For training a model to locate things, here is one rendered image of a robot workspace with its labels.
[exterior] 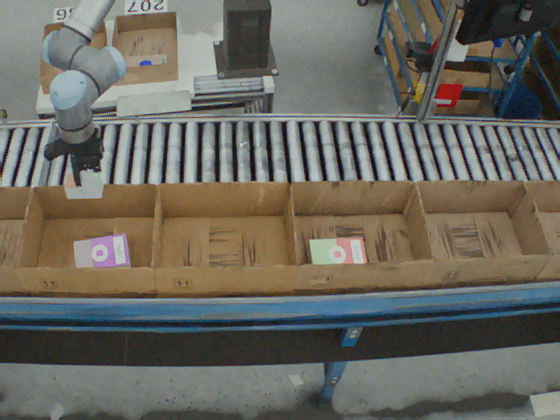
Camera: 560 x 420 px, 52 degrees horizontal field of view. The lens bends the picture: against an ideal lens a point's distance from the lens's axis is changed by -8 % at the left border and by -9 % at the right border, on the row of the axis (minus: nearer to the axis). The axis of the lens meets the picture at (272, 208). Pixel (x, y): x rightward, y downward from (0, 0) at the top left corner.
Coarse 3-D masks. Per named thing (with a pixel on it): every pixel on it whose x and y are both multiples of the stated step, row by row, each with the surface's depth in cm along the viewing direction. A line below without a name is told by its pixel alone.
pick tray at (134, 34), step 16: (128, 16) 263; (144, 16) 265; (160, 16) 266; (176, 16) 262; (128, 32) 269; (144, 32) 269; (160, 32) 269; (176, 32) 255; (128, 48) 262; (144, 48) 262; (160, 48) 262; (176, 48) 249; (160, 64) 242; (176, 64) 243; (128, 80) 246; (144, 80) 247; (160, 80) 249; (176, 80) 250
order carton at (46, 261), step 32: (32, 192) 175; (64, 192) 179; (128, 192) 181; (32, 224) 175; (64, 224) 188; (96, 224) 189; (128, 224) 189; (32, 256) 174; (64, 256) 181; (32, 288) 168; (64, 288) 169; (96, 288) 169; (128, 288) 170
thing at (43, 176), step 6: (54, 126) 229; (48, 132) 222; (54, 132) 229; (48, 138) 221; (54, 138) 229; (42, 156) 215; (42, 162) 213; (48, 162) 221; (42, 168) 213; (48, 168) 221; (42, 174) 213; (48, 174) 221; (42, 180) 213
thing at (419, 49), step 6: (408, 42) 222; (414, 42) 222; (420, 42) 223; (426, 42) 223; (402, 48) 225; (408, 48) 220; (414, 48) 220; (420, 48) 220; (426, 48) 221; (408, 54) 221; (414, 54) 221; (420, 54) 221; (426, 54) 221; (432, 54) 221; (414, 60) 227; (420, 60) 225; (426, 60) 224; (420, 66) 228
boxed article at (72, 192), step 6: (72, 174) 165; (90, 174) 165; (96, 174) 165; (66, 180) 164; (72, 180) 164; (96, 180) 164; (102, 180) 167; (66, 186) 162; (72, 186) 162; (102, 186) 167; (66, 192) 163; (72, 192) 163; (78, 192) 163; (90, 192) 164; (96, 192) 164; (102, 192) 167; (72, 198) 165; (78, 198) 165; (84, 198) 166; (90, 198) 166
